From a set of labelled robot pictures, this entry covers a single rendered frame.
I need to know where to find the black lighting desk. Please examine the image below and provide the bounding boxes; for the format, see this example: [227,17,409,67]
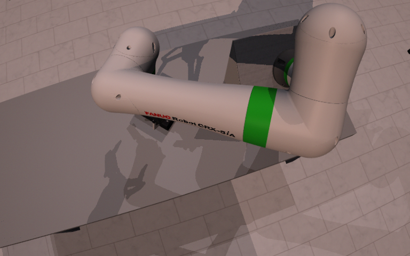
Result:
[142,115,174,131]

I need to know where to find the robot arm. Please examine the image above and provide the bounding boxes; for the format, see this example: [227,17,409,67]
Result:
[91,3,367,158]

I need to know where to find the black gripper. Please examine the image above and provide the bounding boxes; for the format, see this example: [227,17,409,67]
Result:
[152,117,165,130]

